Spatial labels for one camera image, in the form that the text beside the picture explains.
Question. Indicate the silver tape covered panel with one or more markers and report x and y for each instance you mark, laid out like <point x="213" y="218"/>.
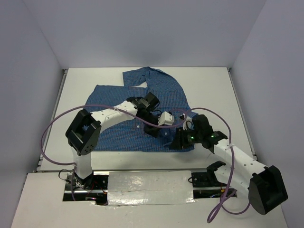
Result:
<point x="149" y="188"/>

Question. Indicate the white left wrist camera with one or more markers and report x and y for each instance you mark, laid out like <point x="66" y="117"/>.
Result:
<point x="166" y="119"/>

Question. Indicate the blue plaid long sleeve shirt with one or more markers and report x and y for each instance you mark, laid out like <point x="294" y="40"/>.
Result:
<point x="134" y="135"/>

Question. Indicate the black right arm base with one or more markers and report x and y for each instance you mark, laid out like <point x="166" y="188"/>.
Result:
<point x="205" y="185"/>

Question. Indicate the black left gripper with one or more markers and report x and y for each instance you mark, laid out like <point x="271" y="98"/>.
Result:
<point x="152" y="130"/>

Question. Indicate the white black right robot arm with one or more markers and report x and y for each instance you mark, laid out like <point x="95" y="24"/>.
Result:
<point x="263" y="186"/>

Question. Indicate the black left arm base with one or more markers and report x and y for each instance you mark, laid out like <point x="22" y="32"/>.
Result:
<point x="95" y="192"/>

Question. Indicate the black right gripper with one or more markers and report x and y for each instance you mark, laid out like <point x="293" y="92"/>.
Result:
<point x="180" y="142"/>

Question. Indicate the aluminium table edge rail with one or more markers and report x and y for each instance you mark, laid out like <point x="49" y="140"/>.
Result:
<point x="242" y="116"/>

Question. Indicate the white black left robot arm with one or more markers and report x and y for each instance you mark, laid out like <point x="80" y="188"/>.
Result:
<point x="83" y="133"/>

